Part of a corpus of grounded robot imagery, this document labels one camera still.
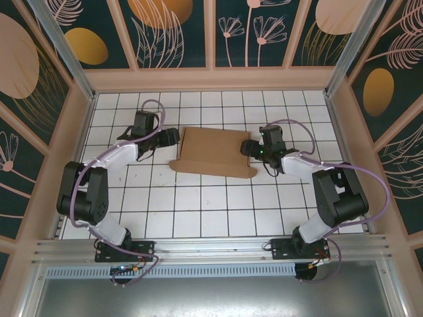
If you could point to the brown cardboard paper box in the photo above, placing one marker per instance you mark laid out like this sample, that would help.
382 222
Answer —
211 148

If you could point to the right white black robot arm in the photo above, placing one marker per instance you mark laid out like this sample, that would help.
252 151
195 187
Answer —
340 198

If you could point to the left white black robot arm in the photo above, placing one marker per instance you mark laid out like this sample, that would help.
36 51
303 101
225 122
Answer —
99 198

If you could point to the grey metal sheet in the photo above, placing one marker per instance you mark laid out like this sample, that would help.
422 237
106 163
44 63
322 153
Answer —
215 297

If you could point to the aluminium table edge rail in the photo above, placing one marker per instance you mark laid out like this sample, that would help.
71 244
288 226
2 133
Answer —
84 128
341 138

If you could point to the aluminium frame post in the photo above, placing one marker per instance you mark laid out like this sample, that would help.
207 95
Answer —
352 49
67 56

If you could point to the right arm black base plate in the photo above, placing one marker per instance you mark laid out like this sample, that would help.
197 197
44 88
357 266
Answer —
281 251

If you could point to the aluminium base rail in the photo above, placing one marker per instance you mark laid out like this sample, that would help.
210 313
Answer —
215 247

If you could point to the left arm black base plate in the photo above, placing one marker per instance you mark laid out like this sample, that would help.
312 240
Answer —
145 251

